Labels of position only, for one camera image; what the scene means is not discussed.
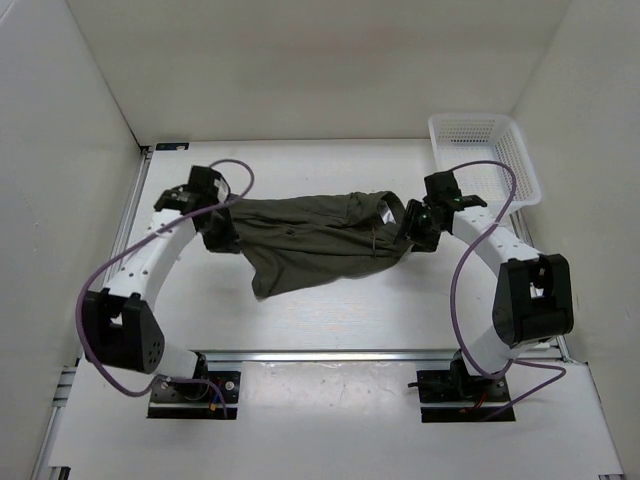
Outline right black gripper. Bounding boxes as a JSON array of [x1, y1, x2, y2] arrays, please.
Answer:
[[394, 199, 445, 253]]

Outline olive green shorts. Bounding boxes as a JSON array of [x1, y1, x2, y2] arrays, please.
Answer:
[[231, 191, 411, 299]]

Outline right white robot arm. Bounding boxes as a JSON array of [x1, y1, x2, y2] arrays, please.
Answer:
[[397, 195, 574, 400]]

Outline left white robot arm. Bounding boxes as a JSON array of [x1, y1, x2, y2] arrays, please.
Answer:
[[75, 172, 243, 400]]

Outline white perforated plastic basket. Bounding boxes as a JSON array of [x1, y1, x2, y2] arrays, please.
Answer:
[[428, 113, 542, 214]]

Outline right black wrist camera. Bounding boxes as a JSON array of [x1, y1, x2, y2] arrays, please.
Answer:
[[424, 170, 462, 203]]

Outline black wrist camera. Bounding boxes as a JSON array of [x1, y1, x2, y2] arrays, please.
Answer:
[[424, 170, 462, 203], [186, 165, 230, 204]]

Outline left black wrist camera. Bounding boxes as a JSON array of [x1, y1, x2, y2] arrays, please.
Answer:
[[186, 165, 230, 204]]

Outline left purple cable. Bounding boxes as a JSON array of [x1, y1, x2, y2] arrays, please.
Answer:
[[77, 158, 256, 420]]

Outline purple cable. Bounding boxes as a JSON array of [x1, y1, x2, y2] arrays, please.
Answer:
[[77, 158, 256, 420], [449, 160, 569, 419]]

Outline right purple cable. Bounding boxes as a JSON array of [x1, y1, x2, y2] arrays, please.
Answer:
[[449, 160, 569, 419]]

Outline aluminium front rail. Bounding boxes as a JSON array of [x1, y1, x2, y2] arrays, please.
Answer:
[[203, 349, 455, 363]]

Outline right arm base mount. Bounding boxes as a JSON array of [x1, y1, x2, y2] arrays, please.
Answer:
[[407, 370, 516, 424]]

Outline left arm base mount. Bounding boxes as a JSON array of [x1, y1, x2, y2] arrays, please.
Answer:
[[147, 369, 241, 421]]

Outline aluminium frame rail left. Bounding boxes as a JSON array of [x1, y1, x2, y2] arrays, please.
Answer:
[[30, 145, 155, 479]]

